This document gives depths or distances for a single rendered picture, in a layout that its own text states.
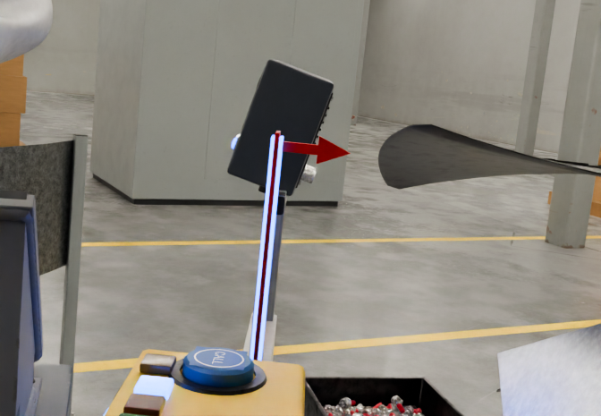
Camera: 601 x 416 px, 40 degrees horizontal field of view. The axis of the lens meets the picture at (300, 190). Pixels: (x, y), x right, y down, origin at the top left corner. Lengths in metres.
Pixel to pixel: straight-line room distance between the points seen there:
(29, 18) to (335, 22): 6.52
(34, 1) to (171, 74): 5.83
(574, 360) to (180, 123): 6.16
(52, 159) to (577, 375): 2.01
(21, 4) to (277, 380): 0.55
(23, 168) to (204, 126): 4.52
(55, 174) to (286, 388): 2.15
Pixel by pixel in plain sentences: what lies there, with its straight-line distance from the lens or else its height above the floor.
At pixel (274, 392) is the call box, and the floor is 1.07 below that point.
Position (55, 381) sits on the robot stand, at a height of 0.93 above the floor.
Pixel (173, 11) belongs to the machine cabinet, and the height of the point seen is 1.57.
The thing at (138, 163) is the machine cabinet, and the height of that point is 0.34.
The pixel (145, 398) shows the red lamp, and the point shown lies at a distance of 0.43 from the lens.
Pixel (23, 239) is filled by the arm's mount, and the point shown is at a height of 1.11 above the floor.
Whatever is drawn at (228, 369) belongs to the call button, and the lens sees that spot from 0.46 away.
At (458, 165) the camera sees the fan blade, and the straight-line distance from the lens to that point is 0.74.
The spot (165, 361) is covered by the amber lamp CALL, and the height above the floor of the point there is 1.08.
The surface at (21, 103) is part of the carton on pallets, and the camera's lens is 8.60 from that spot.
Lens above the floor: 1.25
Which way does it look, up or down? 9 degrees down
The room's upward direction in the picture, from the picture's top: 6 degrees clockwise
